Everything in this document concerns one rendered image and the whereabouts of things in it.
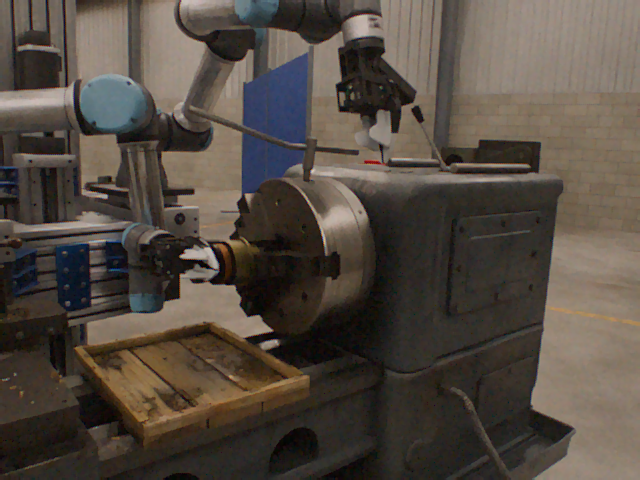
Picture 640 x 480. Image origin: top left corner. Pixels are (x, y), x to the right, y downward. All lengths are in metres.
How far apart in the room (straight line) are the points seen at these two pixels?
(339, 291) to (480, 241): 0.36
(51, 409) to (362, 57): 0.72
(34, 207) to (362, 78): 0.99
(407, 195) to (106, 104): 0.61
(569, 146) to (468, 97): 2.17
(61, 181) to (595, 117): 10.04
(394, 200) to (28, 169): 0.99
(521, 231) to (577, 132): 9.66
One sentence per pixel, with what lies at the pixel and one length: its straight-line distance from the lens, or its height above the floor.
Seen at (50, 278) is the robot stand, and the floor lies 0.94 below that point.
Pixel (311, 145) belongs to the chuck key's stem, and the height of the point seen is 1.30.
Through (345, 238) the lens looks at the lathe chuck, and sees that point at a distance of 0.99.
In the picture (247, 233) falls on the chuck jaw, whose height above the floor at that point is 1.13.
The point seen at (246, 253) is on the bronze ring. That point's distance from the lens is 1.00.
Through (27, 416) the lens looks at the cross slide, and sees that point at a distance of 0.77.
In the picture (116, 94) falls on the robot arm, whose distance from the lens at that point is 1.16.
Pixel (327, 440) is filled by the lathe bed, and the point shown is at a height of 0.74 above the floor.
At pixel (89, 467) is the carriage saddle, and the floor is 0.90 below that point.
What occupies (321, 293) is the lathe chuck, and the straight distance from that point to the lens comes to 0.98.
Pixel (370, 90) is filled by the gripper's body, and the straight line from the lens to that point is 0.97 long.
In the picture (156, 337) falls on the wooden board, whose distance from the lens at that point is 1.19.
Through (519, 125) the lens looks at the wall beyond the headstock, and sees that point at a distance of 11.17.
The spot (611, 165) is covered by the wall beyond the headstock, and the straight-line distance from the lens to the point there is 10.89.
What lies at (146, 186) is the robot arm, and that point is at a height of 1.20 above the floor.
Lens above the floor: 1.31
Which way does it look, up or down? 10 degrees down
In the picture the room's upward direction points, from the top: 2 degrees clockwise
